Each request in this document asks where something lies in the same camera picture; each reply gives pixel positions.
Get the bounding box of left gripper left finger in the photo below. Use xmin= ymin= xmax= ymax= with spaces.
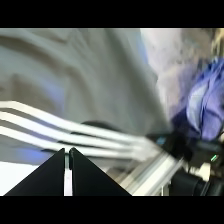
xmin=4 ymin=147 xmax=66 ymax=196

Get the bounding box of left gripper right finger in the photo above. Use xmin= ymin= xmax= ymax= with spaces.
xmin=68 ymin=146 xmax=132 ymax=196

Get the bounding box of purple garment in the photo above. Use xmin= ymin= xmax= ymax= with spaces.
xmin=170 ymin=57 xmax=224 ymax=142

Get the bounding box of grey white-striped garment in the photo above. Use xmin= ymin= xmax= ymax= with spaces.
xmin=0 ymin=28 xmax=175 ymax=168

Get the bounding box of silver frame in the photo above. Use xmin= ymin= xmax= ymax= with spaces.
xmin=113 ymin=149 xmax=185 ymax=196

